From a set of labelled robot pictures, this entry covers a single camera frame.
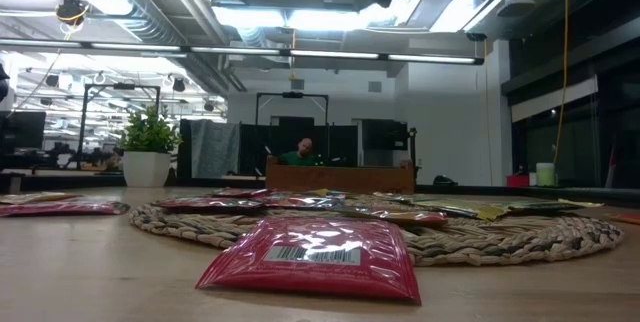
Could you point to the red tea packet with barcode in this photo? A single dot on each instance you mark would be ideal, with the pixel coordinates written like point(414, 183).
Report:
point(310, 267)

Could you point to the LED light bar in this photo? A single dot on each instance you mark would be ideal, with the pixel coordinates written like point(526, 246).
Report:
point(250, 51)

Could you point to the black stand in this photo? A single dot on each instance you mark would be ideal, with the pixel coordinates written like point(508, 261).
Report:
point(412, 152)

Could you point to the person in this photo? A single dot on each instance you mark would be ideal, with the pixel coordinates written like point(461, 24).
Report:
point(300, 152)

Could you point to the wooden organizer box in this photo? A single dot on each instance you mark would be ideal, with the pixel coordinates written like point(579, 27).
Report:
point(340, 180)

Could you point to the black partition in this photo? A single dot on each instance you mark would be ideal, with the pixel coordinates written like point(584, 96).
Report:
point(255, 147)

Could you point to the red bin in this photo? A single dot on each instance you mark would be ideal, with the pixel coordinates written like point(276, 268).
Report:
point(517, 180)

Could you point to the grey cloth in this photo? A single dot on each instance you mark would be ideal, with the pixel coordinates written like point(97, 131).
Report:
point(215, 147)

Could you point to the light green cup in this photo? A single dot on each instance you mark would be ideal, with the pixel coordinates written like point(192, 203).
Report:
point(545, 174)

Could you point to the red white pole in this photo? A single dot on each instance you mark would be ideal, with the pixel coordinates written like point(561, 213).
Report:
point(610, 167)

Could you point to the round woven placemat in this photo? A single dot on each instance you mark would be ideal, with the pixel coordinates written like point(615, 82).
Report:
point(500, 242)

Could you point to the green plant in white pot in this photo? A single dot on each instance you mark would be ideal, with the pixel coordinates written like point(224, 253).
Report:
point(147, 162)

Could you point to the black computer monitor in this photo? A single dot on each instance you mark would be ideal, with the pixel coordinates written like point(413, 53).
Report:
point(22, 129)

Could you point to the black frame rig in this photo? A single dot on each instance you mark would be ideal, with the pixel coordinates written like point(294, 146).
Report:
point(120, 86)
point(292, 95)

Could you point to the black wall screen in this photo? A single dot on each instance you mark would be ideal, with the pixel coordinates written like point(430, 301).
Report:
point(385, 134)

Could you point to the silver ventilation duct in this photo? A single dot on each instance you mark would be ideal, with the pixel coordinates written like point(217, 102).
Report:
point(150, 24)

